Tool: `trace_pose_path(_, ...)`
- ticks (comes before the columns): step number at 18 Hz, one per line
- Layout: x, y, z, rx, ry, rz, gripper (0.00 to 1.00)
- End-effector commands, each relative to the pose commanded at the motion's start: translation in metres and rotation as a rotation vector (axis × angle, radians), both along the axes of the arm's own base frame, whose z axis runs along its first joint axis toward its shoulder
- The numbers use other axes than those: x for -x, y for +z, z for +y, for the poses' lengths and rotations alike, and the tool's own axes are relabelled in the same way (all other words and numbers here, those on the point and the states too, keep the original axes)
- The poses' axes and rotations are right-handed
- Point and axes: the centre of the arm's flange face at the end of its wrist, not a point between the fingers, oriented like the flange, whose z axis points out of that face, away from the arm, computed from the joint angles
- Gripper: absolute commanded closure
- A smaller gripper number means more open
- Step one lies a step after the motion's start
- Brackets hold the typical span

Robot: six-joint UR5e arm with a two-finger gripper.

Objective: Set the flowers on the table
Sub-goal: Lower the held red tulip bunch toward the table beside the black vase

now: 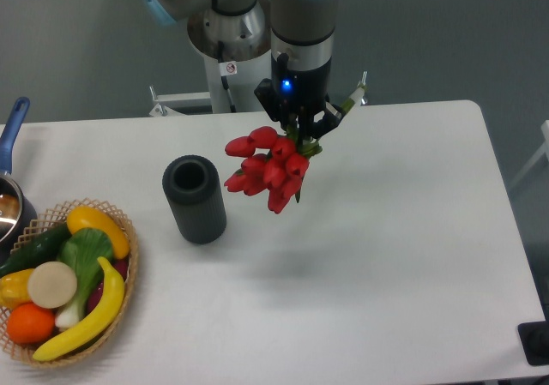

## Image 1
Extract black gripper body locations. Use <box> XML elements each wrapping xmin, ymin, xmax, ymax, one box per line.
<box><xmin>265</xmin><ymin>54</ymin><xmax>331</xmax><ymax>116</ymax></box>

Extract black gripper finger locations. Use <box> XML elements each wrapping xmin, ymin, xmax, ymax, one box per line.
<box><xmin>305</xmin><ymin>101</ymin><xmax>344</xmax><ymax>139</ymax></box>
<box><xmin>254</xmin><ymin>79</ymin><xmax>296</xmax><ymax>131</ymax></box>

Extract red tulip bouquet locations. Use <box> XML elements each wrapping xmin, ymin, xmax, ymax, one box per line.
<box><xmin>222</xmin><ymin>82</ymin><xmax>368</xmax><ymax>215</ymax></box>

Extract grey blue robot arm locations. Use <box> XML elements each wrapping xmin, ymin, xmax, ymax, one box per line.
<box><xmin>144</xmin><ymin>0</ymin><xmax>343</xmax><ymax>141</ymax></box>

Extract dark grey ribbed vase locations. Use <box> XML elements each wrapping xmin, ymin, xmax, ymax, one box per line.
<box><xmin>162</xmin><ymin>154</ymin><xmax>226</xmax><ymax>244</ymax></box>

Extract dark red eggplant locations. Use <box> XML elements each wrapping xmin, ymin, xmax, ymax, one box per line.
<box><xmin>85</xmin><ymin>258</ymin><xmax>129</xmax><ymax>316</ymax></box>

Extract green bok choy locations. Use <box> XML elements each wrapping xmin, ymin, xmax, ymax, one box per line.
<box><xmin>55</xmin><ymin>228</ymin><xmax>113</xmax><ymax>331</ymax></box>

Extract woven wicker basket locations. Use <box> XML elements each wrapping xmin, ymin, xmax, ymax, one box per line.
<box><xmin>1</xmin><ymin>198</ymin><xmax>139</xmax><ymax>369</ymax></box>

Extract green cucumber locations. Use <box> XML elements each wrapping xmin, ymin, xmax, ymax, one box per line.
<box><xmin>1</xmin><ymin>223</ymin><xmax>71</xmax><ymax>277</ymax></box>

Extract yellow banana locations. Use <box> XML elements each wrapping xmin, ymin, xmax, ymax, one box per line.
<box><xmin>33</xmin><ymin>256</ymin><xmax>125</xmax><ymax>363</ymax></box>

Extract beige round slice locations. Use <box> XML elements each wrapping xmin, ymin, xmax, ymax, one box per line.
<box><xmin>27</xmin><ymin>262</ymin><xmax>77</xmax><ymax>309</ymax></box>

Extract black device at edge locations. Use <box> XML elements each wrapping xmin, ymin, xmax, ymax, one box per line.
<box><xmin>517</xmin><ymin>321</ymin><xmax>548</xmax><ymax>366</ymax></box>

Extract yellow bell pepper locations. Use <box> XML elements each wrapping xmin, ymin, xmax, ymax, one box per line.
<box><xmin>1</xmin><ymin>268</ymin><xmax>34</xmax><ymax>310</ymax></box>

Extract orange fruit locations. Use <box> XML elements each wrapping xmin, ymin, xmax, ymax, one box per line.
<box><xmin>6</xmin><ymin>303</ymin><xmax>55</xmax><ymax>345</ymax></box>

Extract white frame at right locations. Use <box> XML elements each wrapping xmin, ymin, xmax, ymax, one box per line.
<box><xmin>508</xmin><ymin>120</ymin><xmax>548</xmax><ymax>193</ymax></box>

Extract blue handled saucepan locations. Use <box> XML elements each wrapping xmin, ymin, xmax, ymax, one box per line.
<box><xmin>1</xmin><ymin>97</ymin><xmax>37</xmax><ymax>264</ymax></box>

